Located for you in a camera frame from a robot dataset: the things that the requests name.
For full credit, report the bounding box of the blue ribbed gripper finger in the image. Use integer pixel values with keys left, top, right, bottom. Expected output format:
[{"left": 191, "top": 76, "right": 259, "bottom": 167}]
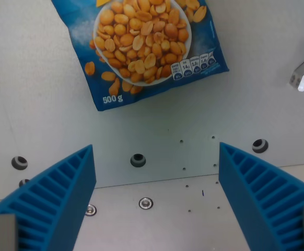
[
  {"left": 0, "top": 144, "right": 97, "bottom": 251},
  {"left": 218, "top": 142, "right": 304, "bottom": 251}
]

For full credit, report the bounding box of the shiny metal table bolt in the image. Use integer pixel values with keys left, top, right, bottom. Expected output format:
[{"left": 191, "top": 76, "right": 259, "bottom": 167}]
[
  {"left": 85, "top": 203, "right": 98, "bottom": 216},
  {"left": 138, "top": 197, "right": 154, "bottom": 210}
]

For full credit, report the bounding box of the blue peanut bag 500 g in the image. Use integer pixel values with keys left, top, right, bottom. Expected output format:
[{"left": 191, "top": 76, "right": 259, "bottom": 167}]
[{"left": 51, "top": 0, "right": 230, "bottom": 112}]

